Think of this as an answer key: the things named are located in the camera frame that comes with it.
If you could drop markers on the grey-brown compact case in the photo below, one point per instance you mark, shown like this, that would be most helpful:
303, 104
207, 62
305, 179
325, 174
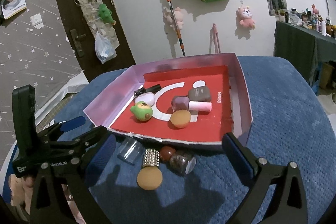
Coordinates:
200, 94

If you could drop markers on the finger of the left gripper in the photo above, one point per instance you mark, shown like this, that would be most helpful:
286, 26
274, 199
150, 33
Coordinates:
58, 129
78, 145

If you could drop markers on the dark red round stone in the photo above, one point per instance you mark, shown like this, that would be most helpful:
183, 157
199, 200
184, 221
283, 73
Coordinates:
166, 153

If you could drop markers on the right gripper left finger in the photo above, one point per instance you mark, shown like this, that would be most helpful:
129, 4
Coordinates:
56, 182

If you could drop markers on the dark green covered table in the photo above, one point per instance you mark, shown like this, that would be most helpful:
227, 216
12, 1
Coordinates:
303, 48

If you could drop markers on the glitter filled small jar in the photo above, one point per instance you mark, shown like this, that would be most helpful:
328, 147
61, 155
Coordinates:
182, 162

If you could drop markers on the pink red cardboard box tray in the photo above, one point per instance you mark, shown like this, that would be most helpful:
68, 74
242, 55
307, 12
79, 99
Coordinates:
221, 73

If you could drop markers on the lilac earbuds case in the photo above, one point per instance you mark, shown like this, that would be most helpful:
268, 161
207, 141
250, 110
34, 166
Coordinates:
148, 98

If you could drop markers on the pink scissors on wall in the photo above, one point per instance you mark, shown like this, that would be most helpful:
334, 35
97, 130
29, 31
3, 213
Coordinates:
214, 40

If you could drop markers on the black starry nail polish bottle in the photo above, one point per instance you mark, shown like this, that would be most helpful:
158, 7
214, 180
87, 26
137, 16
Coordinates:
152, 89

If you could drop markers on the green plush on door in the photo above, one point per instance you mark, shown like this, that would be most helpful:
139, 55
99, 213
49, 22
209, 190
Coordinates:
105, 14

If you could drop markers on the blue textured cushion cover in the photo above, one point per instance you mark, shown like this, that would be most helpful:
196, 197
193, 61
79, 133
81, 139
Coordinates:
289, 124

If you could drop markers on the pink plush toy on wall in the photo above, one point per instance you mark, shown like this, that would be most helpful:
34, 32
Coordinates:
245, 17

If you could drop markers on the purple pink nail polish bottle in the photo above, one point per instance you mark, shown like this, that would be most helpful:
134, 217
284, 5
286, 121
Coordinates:
183, 103

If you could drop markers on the person's left hand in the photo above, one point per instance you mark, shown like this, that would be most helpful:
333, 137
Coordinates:
21, 190

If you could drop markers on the green yellow toy figure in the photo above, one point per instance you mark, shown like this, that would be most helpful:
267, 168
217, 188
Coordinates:
142, 111

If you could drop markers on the dark wooden door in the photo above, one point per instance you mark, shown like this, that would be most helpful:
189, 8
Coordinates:
81, 22

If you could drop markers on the white plastic bag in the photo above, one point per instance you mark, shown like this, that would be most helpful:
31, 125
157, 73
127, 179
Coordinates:
103, 48

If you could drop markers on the orange handled brush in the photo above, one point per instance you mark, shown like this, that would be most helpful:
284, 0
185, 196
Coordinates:
177, 30

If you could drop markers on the pale pink plush on wall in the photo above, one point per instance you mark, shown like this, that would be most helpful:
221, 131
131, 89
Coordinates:
179, 14

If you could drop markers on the orange round sponge puff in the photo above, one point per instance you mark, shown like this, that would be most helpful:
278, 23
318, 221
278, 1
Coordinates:
180, 118

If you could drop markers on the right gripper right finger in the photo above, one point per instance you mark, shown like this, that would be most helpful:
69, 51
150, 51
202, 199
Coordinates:
288, 203

